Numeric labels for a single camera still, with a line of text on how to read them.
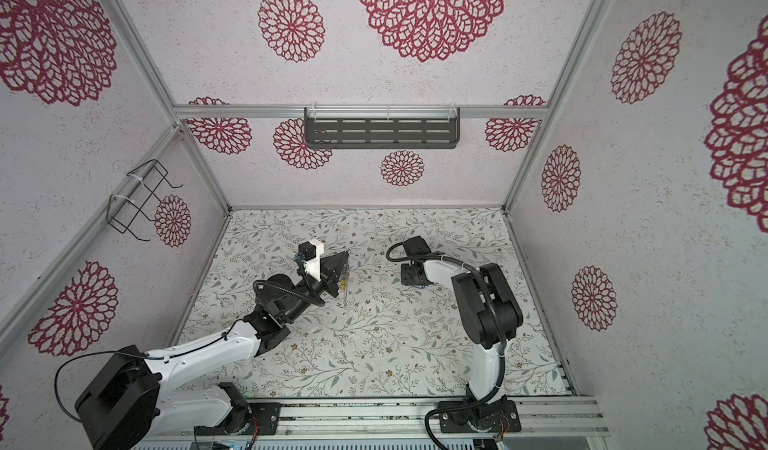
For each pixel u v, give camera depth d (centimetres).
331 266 68
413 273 75
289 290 52
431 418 67
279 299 57
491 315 49
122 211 73
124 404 41
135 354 44
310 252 62
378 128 95
